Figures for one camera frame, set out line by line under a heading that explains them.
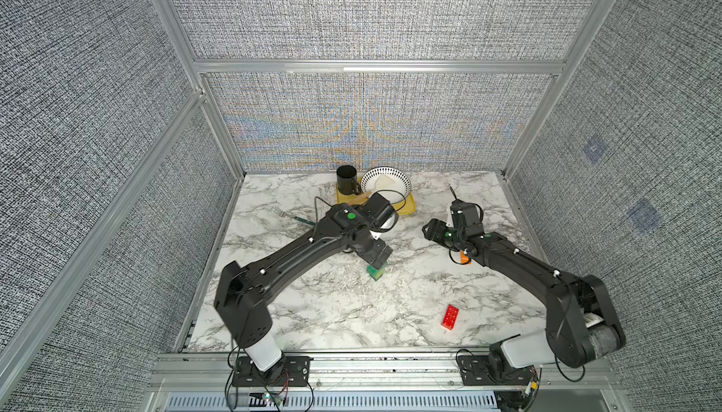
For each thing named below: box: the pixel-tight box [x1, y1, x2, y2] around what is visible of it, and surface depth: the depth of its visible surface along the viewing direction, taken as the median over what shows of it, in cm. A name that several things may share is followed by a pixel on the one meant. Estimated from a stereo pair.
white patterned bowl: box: [360, 166, 413, 206], surface depth 119 cm
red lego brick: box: [440, 303, 460, 331], surface depth 83 cm
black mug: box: [336, 164, 364, 196], surface depth 112 cm
